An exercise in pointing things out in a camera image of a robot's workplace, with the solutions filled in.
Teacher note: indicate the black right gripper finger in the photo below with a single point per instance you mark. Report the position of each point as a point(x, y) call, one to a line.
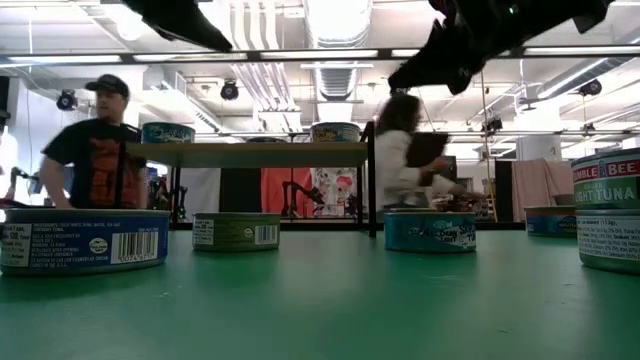
point(430, 65)
point(460, 82)

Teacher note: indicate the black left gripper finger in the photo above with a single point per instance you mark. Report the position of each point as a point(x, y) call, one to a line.
point(185, 22)

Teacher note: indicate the teal white label tuna can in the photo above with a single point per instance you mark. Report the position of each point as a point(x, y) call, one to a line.
point(168, 134)

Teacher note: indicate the light blue cartoon label can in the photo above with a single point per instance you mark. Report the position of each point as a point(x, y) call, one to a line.
point(335, 132)

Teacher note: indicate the Bumble Bee light tuna can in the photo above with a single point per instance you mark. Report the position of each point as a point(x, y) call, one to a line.
point(607, 180)

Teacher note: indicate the blue barcode tuna can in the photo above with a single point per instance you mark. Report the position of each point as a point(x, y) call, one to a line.
point(85, 245)

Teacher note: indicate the black background robot arm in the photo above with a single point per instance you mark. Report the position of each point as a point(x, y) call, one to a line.
point(300, 192)

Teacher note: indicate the wooden shelf with black legs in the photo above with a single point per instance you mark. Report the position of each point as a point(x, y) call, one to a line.
point(250, 155)

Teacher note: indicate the white LED light bar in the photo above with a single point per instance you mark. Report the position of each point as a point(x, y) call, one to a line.
point(65, 59)
point(320, 53)
point(582, 50)
point(405, 52)
point(190, 56)

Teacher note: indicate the black ceiling spotlight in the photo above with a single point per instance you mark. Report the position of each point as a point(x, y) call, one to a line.
point(591, 87)
point(492, 125)
point(229, 91)
point(66, 100)

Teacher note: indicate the black folder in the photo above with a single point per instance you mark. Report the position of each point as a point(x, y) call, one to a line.
point(427, 147)

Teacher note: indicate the black cap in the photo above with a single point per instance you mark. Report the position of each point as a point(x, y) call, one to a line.
point(107, 84)

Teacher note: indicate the white round pillar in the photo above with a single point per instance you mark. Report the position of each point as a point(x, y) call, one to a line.
point(539, 145)

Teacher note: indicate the person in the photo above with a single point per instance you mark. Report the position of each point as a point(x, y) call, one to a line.
point(395, 165)
point(95, 160)

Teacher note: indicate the pink hanging cloth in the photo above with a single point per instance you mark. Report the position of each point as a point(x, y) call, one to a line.
point(540, 185)

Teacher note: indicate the teal chunk light tuna can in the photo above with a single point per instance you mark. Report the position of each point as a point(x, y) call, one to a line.
point(430, 232)

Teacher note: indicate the gold lid teal label can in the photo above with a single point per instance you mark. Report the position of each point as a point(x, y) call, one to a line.
point(547, 222)

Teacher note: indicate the white panel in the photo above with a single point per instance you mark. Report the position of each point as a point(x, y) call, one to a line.
point(200, 192)

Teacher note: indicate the black panel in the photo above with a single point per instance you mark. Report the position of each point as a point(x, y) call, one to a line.
point(240, 190)

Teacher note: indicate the orange red cloth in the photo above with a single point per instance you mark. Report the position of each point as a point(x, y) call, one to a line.
point(272, 190)

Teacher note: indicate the green barcode label can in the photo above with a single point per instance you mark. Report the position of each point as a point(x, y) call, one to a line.
point(230, 232)

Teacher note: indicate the green nutrition label can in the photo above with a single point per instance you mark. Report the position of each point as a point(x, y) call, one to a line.
point(610, 240)

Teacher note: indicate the green table mat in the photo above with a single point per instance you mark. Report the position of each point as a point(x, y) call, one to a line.
point(320, 310)

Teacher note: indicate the slim silver ventilation duct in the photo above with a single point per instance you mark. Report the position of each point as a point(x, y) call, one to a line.
point(575, 80)

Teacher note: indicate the wide silver ventilation duct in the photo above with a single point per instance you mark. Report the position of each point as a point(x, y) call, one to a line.
point(337, 80)

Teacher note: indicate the black metal table frame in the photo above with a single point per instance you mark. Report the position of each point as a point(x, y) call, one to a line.
point(325, 226)

